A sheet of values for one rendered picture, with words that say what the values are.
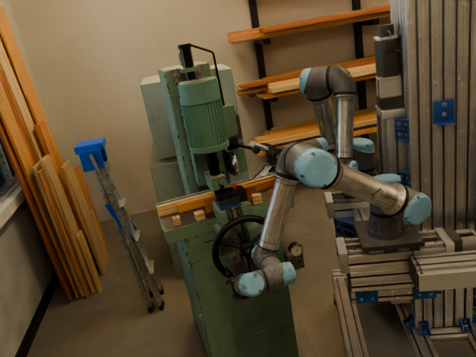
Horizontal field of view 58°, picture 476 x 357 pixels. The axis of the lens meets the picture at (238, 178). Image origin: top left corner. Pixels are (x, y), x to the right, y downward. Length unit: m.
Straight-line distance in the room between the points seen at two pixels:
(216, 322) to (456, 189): 1.20
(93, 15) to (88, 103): 0.78
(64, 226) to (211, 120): 1.67
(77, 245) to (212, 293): 1.46
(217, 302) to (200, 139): 0.76
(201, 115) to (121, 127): 2.55
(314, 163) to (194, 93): 0.71
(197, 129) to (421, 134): 0.90
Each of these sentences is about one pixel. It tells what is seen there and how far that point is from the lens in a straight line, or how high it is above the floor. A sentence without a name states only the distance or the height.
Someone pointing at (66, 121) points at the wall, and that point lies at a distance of 4.42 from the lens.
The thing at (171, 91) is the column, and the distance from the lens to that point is 2.08.
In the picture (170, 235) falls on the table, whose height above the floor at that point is 0.88.
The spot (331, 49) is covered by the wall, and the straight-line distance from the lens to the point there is 4.55.
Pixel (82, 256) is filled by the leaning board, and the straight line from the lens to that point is 3.32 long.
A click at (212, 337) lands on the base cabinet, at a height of 0.30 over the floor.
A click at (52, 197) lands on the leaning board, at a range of 3.15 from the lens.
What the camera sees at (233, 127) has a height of 1.19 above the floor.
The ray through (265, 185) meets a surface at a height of 0.92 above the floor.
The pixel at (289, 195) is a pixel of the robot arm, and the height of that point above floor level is 1.09.
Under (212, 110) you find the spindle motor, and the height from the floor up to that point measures 1.35.
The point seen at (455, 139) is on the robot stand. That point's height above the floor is 1.11.
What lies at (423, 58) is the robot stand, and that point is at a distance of 1.77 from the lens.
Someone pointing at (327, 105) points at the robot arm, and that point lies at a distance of 2.02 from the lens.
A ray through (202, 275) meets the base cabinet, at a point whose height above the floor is 0.64.
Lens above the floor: 1.68
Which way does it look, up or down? 20 degrees down
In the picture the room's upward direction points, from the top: 10 degrees counter-clockwise
